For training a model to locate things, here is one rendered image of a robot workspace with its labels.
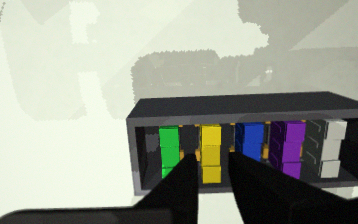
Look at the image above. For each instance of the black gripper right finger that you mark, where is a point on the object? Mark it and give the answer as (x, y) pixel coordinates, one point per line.
(265, 195)

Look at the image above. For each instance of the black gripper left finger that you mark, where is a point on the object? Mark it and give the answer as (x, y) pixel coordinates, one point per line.
(175, 200)

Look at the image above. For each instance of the green fuse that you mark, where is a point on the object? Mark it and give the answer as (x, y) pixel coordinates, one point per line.
(170, 147)

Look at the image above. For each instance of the dark grey fuse block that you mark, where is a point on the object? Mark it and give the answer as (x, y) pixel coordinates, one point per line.
(311, 136)

